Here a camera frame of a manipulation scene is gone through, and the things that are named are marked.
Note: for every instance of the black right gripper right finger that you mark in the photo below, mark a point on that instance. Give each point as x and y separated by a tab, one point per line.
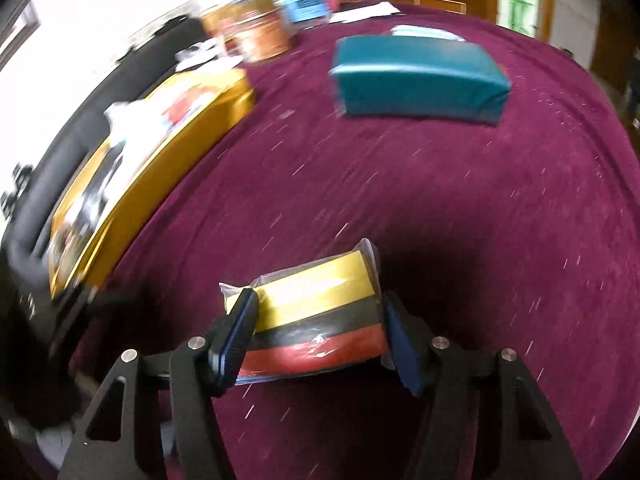
484	416

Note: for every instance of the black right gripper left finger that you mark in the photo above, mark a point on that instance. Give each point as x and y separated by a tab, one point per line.
119	436

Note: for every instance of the multicolour cloth pack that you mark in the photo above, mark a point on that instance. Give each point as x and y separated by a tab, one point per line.
319	316

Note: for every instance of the maroon velvet tablecloth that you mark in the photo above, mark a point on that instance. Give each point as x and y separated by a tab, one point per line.
522	235

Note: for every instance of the black sofa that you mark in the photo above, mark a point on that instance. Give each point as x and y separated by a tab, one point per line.
136	74

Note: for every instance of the yellow gift box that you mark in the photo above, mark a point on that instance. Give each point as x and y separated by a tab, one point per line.
151	145

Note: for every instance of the teal rectangular box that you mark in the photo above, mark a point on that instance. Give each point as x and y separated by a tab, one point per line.
386	75

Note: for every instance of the blue white packet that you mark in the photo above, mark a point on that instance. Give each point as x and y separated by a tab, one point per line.
424	32

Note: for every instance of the white paper sheet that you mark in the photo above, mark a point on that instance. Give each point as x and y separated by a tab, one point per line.
377	10

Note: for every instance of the orange label plastic jar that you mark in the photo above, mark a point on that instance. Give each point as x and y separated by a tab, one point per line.
253	29

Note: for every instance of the framed wall picture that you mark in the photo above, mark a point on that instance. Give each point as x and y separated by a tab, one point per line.
23	27

